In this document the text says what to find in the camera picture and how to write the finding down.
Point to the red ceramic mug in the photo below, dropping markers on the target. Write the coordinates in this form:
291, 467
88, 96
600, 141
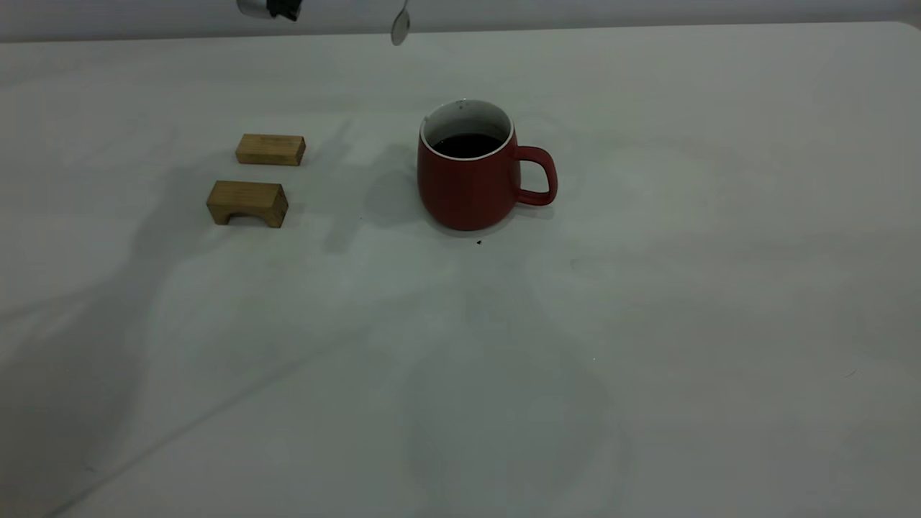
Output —
468, 191

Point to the dark coffee liquid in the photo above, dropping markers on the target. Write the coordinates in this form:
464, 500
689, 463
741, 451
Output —
468, 146

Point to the flat rectangular wooden block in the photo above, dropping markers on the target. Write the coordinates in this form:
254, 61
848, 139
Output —
270, 150

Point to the arched wooden block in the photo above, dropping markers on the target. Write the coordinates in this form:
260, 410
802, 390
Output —
248, 196

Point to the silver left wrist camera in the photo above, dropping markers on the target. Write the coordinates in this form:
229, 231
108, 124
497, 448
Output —
253, 7

